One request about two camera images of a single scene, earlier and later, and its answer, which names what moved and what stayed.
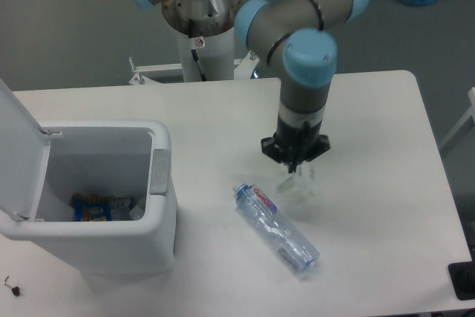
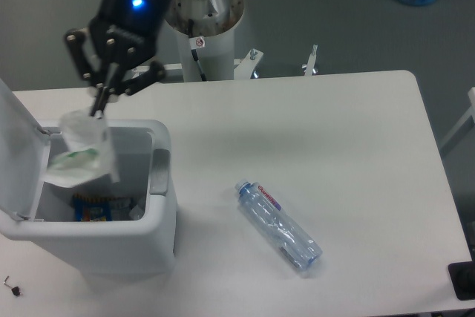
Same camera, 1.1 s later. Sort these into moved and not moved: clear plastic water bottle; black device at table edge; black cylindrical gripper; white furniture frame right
Moved: black cylindrical gripper
Not moved: clear plastic water bottle; white furniture frame right; black device at table edge
